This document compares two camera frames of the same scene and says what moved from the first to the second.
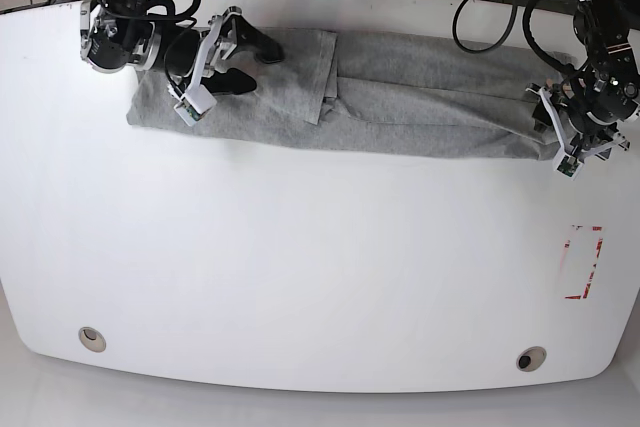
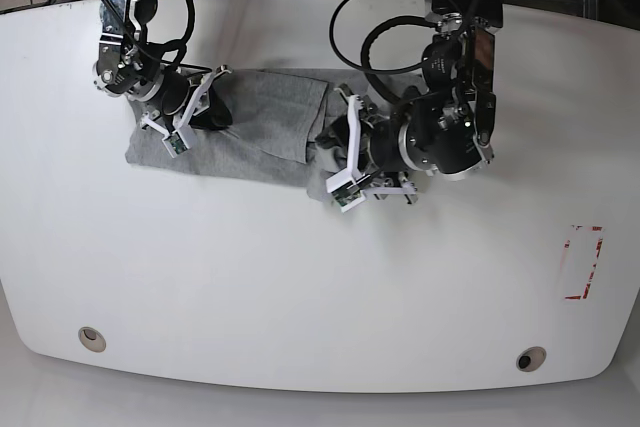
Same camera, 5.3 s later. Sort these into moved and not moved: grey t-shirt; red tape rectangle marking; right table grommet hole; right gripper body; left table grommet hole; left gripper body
Moved: right gripper body; left gripper body; grey t-shirt
Not moved: red tape rectangle marking; left table grommet hole; right table grommet hole
